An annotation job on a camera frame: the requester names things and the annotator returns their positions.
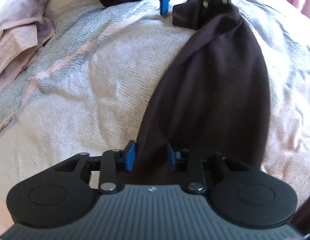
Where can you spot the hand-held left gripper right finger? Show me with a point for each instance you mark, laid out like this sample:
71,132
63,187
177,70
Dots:
171,160

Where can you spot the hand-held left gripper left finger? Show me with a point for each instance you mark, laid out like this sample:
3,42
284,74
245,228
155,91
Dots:
130,157

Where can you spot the dark shirt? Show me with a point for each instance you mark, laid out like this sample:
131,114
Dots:
215,92

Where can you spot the pink and grey woven blanket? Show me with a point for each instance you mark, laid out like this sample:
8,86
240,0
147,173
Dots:
95,80

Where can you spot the pink crumpled sheet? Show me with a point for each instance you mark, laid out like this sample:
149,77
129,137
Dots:
17,30

